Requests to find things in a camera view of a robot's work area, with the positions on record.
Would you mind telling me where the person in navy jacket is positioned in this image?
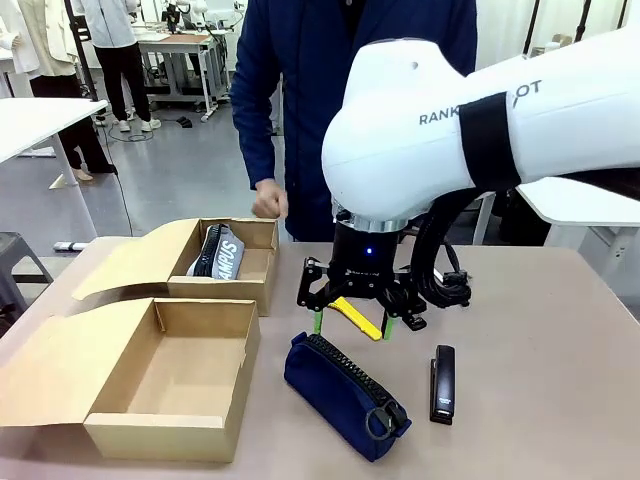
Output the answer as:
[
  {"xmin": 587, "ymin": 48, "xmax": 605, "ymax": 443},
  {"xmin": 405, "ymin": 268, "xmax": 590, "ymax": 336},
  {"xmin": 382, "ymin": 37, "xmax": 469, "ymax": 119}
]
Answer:
[{"xmin": 229, "ymin": 0, "xmax": 479, "ymax": 244}]

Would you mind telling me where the large open cardboard box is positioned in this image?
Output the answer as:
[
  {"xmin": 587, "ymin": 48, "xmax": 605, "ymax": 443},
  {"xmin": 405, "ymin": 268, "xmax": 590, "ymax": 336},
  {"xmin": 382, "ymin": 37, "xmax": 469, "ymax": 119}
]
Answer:
[{"xmin": 0, "ymin": 296, "xmax": 263, "ymax": 465}]

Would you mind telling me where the background workbench with wooden top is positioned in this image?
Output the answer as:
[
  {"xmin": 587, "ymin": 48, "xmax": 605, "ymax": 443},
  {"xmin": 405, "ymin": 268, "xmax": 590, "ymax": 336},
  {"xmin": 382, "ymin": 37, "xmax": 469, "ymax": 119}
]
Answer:
[{"xmin": 134, "ymin": 30, "xmax": 232, "ymax": 124}]

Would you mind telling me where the gray metal stool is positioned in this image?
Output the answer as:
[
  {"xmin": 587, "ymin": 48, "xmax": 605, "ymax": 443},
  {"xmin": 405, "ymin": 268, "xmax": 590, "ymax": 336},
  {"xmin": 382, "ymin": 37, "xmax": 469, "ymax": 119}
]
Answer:
[{"xmin": 0, "ymin": 231, "xmax": 55, "ymax": 326}]

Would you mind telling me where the navy blue pencil case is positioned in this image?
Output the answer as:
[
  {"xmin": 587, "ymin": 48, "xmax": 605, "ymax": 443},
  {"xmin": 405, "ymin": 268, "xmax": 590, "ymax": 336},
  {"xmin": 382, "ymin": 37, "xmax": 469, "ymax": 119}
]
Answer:
[{"xmin": 283, "ymin": 330, "xmax": 414, "ymax": 464}]

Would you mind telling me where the small cardboard box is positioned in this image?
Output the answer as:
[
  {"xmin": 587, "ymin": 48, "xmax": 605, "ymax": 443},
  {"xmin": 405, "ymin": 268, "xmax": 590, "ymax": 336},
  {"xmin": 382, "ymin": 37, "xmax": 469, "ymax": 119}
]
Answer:
[{"xmin": 71, "ymin": 216, "xmax": 281, "ymax": 318}]

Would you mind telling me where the person in black trousers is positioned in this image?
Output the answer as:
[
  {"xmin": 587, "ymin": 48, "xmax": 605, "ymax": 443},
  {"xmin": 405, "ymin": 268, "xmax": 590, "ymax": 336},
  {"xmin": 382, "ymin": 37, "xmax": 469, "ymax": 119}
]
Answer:
[{"xmin": 73, "ymin": 0, "xmax": 163, "ymax": 134}]

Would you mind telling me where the black floor cable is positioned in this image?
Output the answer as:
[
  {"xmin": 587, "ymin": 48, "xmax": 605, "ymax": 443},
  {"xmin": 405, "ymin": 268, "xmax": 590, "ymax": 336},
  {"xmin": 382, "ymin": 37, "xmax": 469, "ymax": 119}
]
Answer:
[{"xmin": 94, "ymin": 117, "xmax": 154, "ymax": 237}]

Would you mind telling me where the white table with round leg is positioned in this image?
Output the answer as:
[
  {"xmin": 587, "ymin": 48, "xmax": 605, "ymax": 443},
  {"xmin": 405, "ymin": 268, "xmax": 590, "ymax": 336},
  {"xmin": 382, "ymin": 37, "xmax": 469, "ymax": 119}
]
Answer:
[{"xmin": 0, "ymin": 97, "xmax": 110, "ymax": 254}]

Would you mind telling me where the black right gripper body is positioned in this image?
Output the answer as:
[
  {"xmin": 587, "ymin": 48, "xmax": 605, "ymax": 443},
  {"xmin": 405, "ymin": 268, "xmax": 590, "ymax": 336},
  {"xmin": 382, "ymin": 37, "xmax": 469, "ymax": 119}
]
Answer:
[{"xmin": 325, "ymin": 218, "xmax": 404, "ymax": 300}]

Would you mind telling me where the person in cream coat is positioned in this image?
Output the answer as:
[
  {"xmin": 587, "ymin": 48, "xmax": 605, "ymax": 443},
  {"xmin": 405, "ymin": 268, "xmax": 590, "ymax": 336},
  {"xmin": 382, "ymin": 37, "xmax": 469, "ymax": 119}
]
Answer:
[{"xmin": 0, "ymin": 0, "xmax": 119, "ymax": 183}]

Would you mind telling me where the black stapler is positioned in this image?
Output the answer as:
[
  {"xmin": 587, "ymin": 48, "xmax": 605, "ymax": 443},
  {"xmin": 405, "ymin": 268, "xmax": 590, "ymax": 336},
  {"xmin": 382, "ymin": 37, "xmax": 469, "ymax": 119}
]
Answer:
[{"xmin": 429, "ymin": 344, "xmax": 458, "ymax": 426}]

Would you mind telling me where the person's right forearm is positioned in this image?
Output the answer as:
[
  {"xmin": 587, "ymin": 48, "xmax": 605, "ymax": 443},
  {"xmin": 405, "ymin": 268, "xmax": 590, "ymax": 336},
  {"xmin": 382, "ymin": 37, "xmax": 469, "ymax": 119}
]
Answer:
[{"xmin": 234, "ymin": 94, "xmax": 277, "ymax": 192}]

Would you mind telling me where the black tripod pole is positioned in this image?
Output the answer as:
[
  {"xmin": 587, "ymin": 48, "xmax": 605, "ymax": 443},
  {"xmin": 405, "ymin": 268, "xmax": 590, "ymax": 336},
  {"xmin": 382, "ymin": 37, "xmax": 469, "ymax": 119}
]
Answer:
[{"xmin": 63, "ymin": 0, "xmax": 99, "ymax": 104}]

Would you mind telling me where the person's right hand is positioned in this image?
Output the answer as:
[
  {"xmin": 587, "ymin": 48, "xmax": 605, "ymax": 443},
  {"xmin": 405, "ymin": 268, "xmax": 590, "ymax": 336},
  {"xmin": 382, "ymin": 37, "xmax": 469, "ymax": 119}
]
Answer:
[{"xmin": 250, "ymin": 178, "xmax": 290, "ymax": 220}]

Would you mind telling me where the white table with rounded corner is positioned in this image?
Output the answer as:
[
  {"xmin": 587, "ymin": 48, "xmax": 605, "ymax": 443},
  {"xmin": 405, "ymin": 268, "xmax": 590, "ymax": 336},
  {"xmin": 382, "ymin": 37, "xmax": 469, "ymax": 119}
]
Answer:
[{"xmin": 472, "ymin": 175, "xmax": 640, "ymax": 281}]

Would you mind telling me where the yellow utility knife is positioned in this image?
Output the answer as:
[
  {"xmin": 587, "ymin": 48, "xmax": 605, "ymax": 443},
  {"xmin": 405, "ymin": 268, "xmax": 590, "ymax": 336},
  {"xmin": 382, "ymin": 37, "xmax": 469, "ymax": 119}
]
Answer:
[{"xmin": 328, "ymin": 296, "xmax": 384, "ymax": 343}]

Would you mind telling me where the black strap on arm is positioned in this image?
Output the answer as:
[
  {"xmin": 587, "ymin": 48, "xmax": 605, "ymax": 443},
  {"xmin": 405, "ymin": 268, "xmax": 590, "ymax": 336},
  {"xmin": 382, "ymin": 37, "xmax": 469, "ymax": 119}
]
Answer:
[{"xmin": 458, "ymin": 91, "xmax": 524, "ymax": 192}]

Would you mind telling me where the gray pencil case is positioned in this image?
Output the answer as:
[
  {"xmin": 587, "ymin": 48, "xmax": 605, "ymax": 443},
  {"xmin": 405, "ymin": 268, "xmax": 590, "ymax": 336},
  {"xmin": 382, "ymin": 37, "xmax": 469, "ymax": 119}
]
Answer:
[{"xmin": 186, "ymin": 224, "xmax": 247, "ymax": 281}]

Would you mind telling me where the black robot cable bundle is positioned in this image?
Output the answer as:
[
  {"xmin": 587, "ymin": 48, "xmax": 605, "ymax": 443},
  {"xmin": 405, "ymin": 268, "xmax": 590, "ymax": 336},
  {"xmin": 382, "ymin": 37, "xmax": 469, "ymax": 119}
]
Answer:
[{"xmin": 410, "ymin": 192, "xmax": 475, "ymax": 310}]

